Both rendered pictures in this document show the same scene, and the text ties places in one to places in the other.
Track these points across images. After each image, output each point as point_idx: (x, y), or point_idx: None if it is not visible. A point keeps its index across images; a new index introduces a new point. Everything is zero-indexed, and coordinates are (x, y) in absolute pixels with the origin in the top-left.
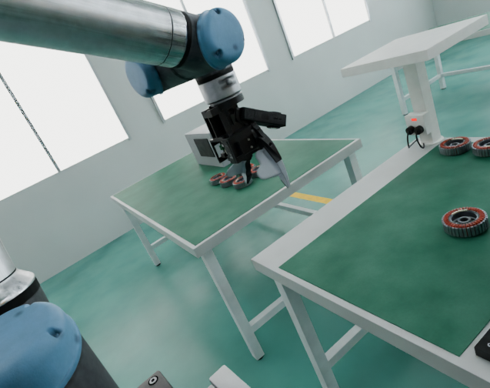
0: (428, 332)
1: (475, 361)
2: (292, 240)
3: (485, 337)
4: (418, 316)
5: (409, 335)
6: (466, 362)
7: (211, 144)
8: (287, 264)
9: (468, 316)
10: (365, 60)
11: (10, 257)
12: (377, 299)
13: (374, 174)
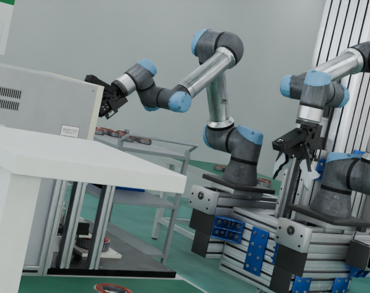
0: (192, 288)
1: (177, 277)
2: None
3: (168, 271)
4: (193, 292)
5: (203, 291)
6: (182, 278)
7: (321, 147)
8: None
9: (165, 282)
10: (142, 164)
11: None
12: None
13: None
